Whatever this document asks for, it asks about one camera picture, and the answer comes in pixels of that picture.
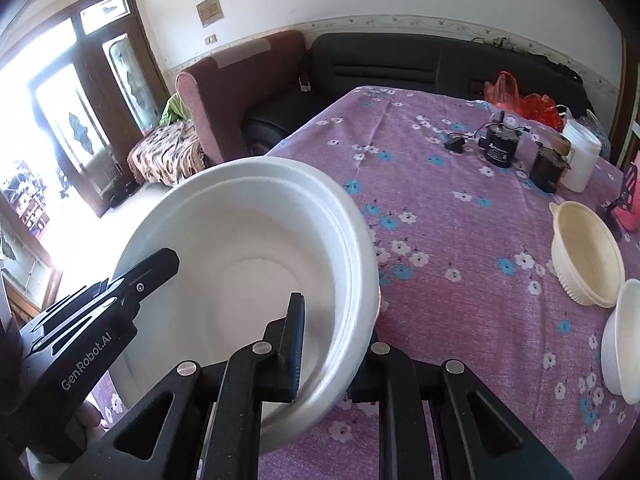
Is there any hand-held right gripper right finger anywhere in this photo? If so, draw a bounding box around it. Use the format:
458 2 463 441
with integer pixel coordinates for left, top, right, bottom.
347 342 573 480

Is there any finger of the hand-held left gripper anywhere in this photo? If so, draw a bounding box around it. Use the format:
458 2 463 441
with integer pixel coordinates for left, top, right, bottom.
20 249 180 356

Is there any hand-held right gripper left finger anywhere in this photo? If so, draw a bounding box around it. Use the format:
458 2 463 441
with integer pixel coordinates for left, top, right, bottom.
60 292 307 480

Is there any large white foam bowl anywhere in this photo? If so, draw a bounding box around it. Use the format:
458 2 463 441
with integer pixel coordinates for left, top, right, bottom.
107 156 379 457

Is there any cream plastic bowl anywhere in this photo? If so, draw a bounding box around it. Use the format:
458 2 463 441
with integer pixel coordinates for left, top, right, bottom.
548 201 626 309

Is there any small white foam bowl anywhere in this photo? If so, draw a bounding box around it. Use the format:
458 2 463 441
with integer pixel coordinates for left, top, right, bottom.
601 278 640 406

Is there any person's left hand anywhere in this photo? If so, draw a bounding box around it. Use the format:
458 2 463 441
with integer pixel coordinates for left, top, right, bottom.
75 400 108 431

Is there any brown patterned blanket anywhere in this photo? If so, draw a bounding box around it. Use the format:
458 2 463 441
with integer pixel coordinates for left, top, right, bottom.
127 119 206 187

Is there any purple floral tablecloth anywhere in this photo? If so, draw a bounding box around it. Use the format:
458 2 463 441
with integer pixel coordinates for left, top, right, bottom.
85 85 640 480

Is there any green cloth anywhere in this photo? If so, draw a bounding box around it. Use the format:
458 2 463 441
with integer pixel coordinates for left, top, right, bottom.
159 92 187 128

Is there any brown armchair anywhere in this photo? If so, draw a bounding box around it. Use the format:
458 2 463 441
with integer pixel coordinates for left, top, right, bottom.
176 30 308 171

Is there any wooden glass door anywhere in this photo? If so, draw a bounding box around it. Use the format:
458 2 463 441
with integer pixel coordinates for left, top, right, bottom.
30 0 171 218

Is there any black cylindrical motor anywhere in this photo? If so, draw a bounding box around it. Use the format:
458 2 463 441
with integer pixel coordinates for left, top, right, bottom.
477 110 521 168

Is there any dark jar with cork lid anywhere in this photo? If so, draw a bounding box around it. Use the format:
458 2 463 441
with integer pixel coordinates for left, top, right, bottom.
530 135 572 194

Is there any pink knit-sleeved bottle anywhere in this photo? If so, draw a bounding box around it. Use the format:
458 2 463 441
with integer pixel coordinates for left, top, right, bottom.
615 205 640 233

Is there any white plastic jar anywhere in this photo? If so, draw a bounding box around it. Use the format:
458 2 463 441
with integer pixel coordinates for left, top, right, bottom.
560 120 602 193

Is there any black sofa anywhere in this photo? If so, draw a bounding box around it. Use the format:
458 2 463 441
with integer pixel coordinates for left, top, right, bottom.
242 33 596 156

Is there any black phone stand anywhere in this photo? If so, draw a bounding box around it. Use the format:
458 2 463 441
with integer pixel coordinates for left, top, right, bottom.
597 162 640 241

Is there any red plastic bag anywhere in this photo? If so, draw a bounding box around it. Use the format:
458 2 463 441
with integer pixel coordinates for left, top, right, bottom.
482 71 563 131

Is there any clear plastic bag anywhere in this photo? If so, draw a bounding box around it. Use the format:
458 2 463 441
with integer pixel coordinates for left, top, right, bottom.
575 107 611 153

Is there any black bag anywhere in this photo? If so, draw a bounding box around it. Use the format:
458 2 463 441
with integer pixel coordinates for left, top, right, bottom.
525 50 585 83

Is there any small wall plaque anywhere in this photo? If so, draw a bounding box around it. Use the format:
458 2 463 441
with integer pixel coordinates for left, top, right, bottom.
196 0 224 28

